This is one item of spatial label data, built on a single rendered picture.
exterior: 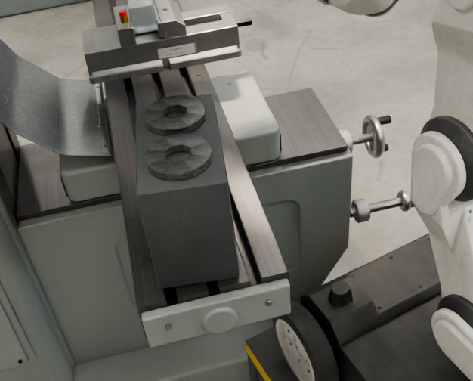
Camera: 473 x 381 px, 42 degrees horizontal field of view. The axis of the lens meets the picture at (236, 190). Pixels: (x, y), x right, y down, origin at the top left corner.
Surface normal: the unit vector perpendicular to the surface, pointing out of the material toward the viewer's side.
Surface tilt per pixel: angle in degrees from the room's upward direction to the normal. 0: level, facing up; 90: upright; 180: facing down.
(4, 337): 89
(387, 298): 0
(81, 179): 90
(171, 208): 90
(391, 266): 0
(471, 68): 90
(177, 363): 0
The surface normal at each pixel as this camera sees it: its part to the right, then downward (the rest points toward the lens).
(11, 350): 0.23, 0.61
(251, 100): -0.08, -0.75
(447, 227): 0.47, 0.58
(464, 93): -0.88, 0.36
